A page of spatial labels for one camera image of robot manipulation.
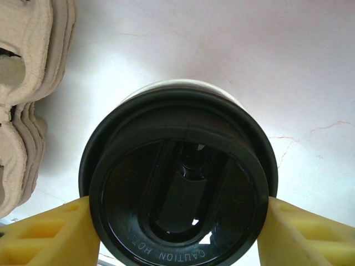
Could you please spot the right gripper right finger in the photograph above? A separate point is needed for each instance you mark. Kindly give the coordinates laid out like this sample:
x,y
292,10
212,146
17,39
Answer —
x,y
310,241

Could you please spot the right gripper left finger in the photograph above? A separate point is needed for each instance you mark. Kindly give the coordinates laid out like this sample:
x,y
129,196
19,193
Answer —
x,y
41,241

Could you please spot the black coffee cup lid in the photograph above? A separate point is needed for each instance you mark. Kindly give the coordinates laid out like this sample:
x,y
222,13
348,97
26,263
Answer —
x,y
180,171

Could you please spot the stack of cardboard cup carriers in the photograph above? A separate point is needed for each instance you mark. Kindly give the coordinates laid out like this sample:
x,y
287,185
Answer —
x,y
63,41

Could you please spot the paper coffee cup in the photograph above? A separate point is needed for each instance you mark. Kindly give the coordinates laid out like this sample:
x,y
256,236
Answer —
x,y
180,83

